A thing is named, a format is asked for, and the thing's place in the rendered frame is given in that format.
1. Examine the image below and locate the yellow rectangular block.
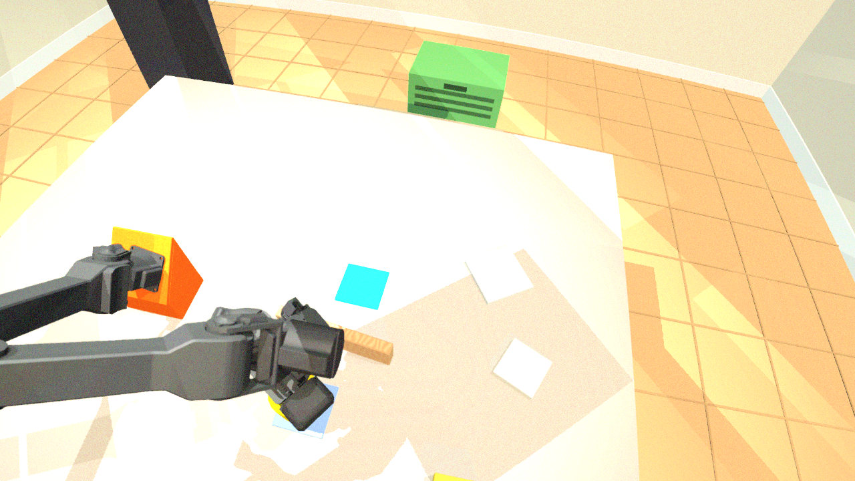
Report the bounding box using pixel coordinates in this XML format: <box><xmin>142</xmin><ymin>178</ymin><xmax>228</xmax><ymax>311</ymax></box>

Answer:
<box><xmin>433</xmin><ymin>473</ymin><xmax>471</xmax><ymax>481</ymax></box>

